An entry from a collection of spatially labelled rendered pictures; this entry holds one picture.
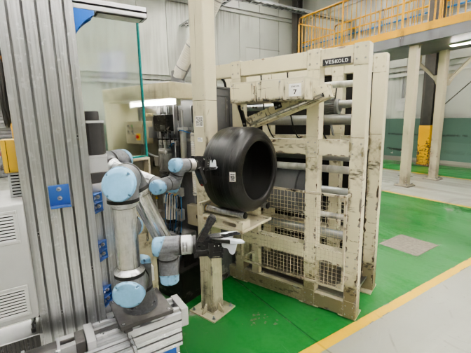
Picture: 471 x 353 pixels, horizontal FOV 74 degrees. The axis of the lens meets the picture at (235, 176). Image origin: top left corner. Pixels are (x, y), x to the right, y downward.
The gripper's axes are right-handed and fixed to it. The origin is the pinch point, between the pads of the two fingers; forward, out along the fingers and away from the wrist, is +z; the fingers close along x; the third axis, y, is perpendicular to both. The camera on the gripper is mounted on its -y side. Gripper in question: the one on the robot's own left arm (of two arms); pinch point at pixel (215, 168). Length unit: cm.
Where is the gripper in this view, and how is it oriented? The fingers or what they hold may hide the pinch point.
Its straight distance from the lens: 194.0
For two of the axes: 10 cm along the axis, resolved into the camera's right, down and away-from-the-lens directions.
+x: -8.0, -0.9, 5.9
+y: 0.5, -9.9, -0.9
